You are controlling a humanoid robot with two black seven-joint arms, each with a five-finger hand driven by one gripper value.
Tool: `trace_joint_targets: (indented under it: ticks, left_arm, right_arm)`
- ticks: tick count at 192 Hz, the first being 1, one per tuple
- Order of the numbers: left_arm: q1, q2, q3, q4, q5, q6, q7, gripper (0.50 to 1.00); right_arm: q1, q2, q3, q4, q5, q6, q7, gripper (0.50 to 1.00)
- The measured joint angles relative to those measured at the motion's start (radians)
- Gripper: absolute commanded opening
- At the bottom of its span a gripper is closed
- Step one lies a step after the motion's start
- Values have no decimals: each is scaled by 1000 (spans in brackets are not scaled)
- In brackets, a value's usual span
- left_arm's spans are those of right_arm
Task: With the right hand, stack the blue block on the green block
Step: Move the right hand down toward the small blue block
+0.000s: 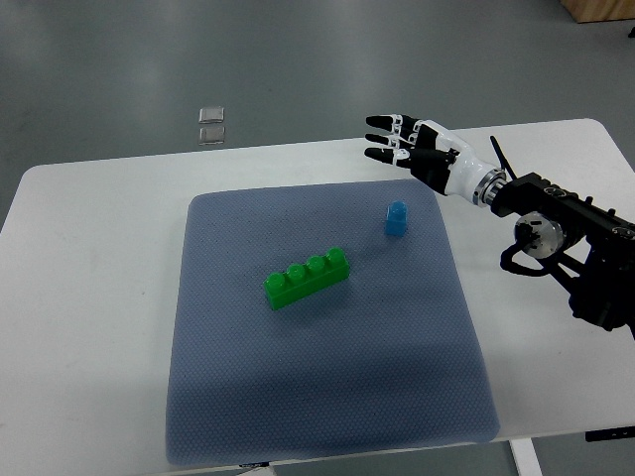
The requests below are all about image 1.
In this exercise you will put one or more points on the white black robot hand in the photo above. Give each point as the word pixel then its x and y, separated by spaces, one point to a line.
pixel 432 154

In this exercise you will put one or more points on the small blue block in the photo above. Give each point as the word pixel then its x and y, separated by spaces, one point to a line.
pixel 396 220

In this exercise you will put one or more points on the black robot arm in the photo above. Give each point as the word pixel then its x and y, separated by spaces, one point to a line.
pixel 587 250

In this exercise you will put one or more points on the green four-stud block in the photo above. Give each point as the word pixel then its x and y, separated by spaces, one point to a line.
pixel 301 280

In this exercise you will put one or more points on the wooden box corner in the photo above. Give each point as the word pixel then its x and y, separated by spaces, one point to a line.
pixel 590 11

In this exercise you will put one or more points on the blue-grey fabric mat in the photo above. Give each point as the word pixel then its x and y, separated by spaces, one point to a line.
pixel 386 359

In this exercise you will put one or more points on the upper metal floor plate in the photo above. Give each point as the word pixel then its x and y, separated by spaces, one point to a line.
pixel 211 114

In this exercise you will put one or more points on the white table leg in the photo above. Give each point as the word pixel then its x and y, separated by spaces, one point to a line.
pixel 525 457

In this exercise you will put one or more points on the black table control panel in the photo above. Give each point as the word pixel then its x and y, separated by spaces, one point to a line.
pixel 610 434

